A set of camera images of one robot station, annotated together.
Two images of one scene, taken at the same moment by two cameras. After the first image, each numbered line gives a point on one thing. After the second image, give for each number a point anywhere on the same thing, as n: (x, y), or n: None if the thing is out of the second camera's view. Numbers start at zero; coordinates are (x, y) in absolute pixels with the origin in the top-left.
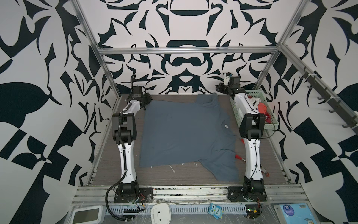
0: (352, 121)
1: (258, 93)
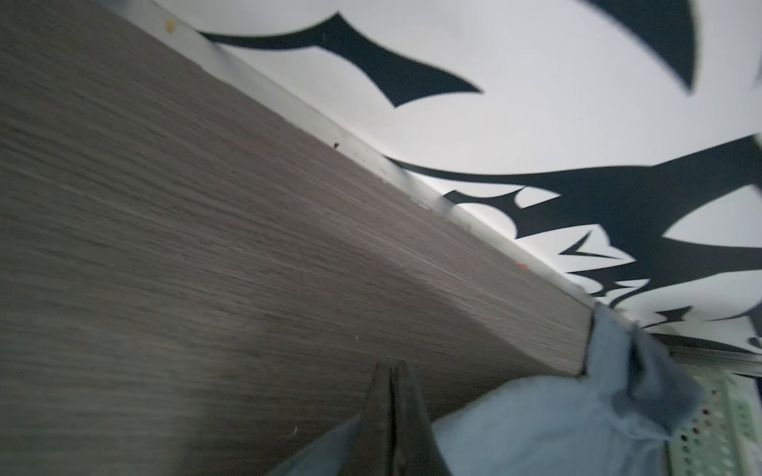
0: None
1: (723, 437)
